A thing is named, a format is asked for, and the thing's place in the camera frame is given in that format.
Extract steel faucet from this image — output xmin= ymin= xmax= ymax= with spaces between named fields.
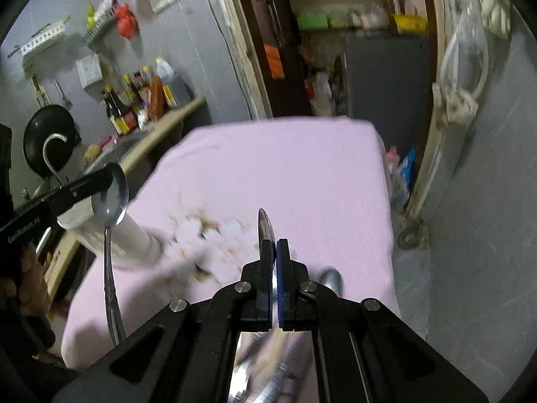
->
xmin=42 ymin=133 xmax=67 ymax=186

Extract yellow basin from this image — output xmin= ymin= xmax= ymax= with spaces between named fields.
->
xmin=393 ymin=14 xmax=428 ymax=35

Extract clear oil bottle yellow cap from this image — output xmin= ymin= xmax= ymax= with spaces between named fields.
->
xmin=155 ymin=55 xmax=191 ymax=108

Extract white wall box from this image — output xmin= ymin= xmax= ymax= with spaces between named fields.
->
xmin=76 ymin=54 xmax=103 ymax=89

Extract red plastic bag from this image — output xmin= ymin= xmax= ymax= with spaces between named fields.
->
xmin=115 ymin=4 xmax=137 ymax=40

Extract large steel spoon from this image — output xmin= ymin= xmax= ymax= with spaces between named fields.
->
xmin=91 ymin=163 xmax=129 ymax=347

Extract beige kitchen counter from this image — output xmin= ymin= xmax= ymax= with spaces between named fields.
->
xmin=45 ymin=96 xmax=207 ymax=299

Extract dark grey cabinet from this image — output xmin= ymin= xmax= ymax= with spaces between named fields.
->
xmin=345 ymin=35 xmax=430 ymax=144

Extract white utensil holder cup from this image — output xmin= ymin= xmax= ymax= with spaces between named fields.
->
xmin=56 ymin=195 xmax=169 ymax=270

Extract pink floral table cloth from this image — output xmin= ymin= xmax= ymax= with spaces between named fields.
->
xmin=61 ymin=116 xmax=401 ymax=403

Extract grey wall rack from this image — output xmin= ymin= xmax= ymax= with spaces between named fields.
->
xmin=84 ymin=13 xmax=116 ymax=46

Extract wooden door frame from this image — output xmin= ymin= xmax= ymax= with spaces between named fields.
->
xmin=227 ymin=0 xmax=456 ymax=219

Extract dark soy sauce bottle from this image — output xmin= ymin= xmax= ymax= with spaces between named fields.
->
xmin=104 ymin=85 xmax=137 ymax=136

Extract cream rubber gloves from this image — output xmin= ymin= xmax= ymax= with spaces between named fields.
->
xmin=480 ymin=0 xmax=511 ymax=39

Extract white hose with rag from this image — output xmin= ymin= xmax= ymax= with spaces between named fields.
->
xmin=431 ymin=0 xmax=490 ymax=129

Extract white wall basket shelf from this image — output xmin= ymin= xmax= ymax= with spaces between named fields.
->
xmin=8 ymin=15 xmax=71 ymax=57

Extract person's left hand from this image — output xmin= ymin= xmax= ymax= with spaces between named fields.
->
xmin=1 ymin=243 xmax=55 ymax=349

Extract black wok pan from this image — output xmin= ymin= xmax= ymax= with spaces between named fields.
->
xmin=23 ymin=105 xmax=81 ymax=178

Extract green box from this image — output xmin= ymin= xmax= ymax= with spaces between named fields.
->
xmin=296 ymin=12 xmax=329 ymax=31

